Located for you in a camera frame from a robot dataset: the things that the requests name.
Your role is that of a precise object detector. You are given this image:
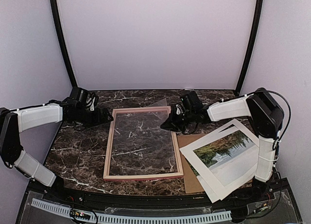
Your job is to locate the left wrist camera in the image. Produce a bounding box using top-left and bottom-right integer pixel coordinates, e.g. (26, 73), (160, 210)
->
(86, 92), (99, 111)

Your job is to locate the black right corner post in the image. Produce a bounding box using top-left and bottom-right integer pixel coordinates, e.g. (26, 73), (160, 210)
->
(235, 0), (263, 95)

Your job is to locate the landscape photo print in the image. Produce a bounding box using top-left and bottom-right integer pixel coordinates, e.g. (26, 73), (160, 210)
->
(193, 130), (259, 187)

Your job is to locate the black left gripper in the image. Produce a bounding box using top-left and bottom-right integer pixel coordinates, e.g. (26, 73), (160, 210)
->
(72, 106), (114, 129)

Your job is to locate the grey slotted cable duct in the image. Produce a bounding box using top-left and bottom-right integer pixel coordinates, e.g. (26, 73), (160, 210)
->
(31, 198), (232, 224)

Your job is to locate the light wooden picture frame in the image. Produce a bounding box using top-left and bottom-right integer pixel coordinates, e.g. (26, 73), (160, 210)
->
(103, 105), (184, 181)

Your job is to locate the white mat board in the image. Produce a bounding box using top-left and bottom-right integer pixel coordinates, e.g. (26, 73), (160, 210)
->
(180, 119), (259, 202)

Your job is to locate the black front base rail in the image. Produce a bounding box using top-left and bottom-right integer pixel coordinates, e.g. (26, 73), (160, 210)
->
(16, 178), (303, 224)

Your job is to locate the clear acrylic sheet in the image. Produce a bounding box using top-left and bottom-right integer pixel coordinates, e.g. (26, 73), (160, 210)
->
(108, 97), (176, 175)

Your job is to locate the black corner post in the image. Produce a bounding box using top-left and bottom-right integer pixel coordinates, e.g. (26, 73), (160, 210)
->
(50, 0), (78, 87)
(235, 0), (263, 95)

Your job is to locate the small circuit board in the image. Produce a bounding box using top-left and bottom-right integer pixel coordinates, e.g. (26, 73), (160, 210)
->
(69, 209), (91, 220)

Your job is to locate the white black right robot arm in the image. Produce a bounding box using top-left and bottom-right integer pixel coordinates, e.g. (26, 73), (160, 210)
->
(160, 88), (286, 183)

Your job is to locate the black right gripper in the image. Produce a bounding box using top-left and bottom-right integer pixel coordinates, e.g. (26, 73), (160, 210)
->
(160, 109), (195, 133)

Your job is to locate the black left corner post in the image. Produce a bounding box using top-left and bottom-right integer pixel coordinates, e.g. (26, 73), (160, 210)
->
(50, 0), (78, 87)

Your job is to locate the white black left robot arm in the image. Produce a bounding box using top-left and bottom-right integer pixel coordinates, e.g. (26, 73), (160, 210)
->
(0, 87), (113, 203)

